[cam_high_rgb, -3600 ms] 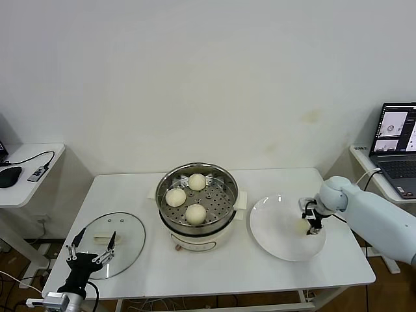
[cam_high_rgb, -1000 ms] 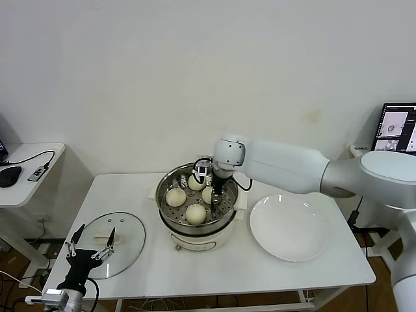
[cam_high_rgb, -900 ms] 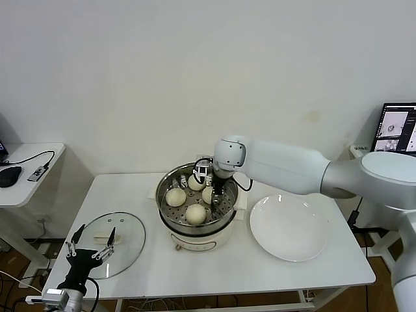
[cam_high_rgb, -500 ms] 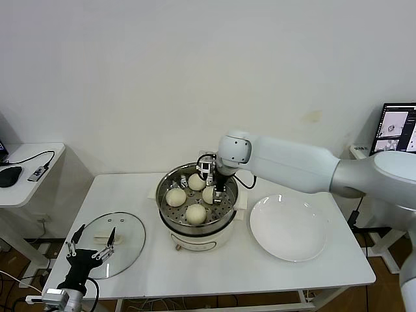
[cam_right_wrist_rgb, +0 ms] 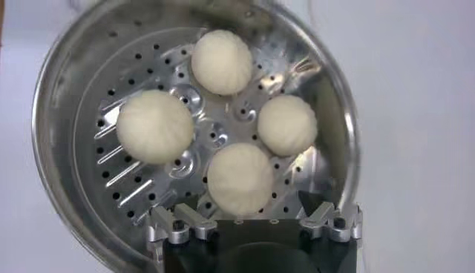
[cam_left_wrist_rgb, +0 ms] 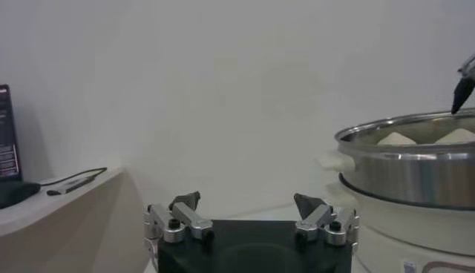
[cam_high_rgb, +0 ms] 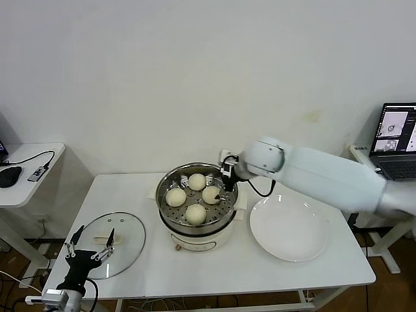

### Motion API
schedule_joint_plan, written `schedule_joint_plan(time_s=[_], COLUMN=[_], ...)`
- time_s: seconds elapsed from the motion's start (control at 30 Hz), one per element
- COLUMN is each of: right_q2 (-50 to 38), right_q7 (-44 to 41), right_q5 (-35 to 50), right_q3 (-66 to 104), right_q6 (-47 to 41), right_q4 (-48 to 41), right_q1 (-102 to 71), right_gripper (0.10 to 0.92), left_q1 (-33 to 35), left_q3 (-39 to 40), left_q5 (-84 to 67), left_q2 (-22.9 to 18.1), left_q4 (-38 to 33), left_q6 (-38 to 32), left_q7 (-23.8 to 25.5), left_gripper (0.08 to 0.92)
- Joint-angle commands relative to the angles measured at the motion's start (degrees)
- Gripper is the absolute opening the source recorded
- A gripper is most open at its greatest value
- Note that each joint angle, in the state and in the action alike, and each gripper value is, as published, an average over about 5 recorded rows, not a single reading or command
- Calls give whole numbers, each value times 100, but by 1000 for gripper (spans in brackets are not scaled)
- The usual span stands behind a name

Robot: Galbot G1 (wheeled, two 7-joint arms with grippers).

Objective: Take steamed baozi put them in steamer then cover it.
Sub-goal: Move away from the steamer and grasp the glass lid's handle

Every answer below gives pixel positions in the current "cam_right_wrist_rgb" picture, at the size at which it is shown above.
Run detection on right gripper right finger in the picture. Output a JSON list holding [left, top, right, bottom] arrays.
[[298, 191, 364, 243]]

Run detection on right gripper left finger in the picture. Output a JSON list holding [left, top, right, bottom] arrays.
[[146, 200, 219, 246]]

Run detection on white steamed baozi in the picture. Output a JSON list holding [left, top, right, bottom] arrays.
[[257, 94, 319, 157], [191, 29, 255, 96], [206, 142, 275, 217], [116, 89, 195, 165]]

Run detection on stainless steel steamer basket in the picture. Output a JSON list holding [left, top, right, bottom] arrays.
[[31, 0, 361, 273]]

